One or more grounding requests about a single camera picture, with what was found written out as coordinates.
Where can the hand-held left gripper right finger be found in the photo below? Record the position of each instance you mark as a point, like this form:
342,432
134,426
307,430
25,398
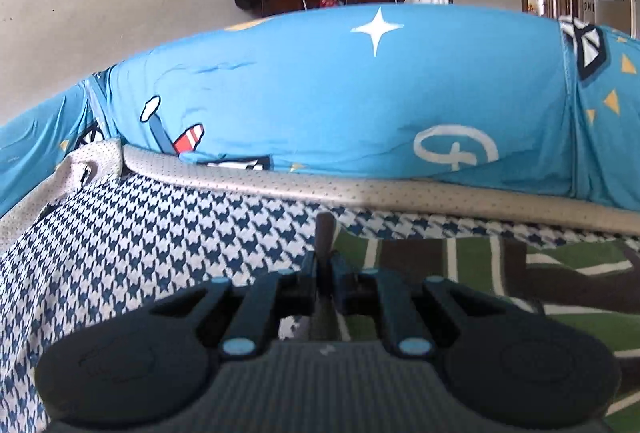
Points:
342,285

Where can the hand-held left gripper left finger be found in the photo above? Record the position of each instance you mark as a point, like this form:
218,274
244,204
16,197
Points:
305,285

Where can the blue printed sofa back cover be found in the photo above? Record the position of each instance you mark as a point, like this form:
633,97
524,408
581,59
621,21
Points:
310,83

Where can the green brown striped t-shirt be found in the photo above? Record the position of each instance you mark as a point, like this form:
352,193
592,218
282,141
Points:
550,283

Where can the houndstooth sofa seat cover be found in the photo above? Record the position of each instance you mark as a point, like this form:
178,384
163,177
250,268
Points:
125,243

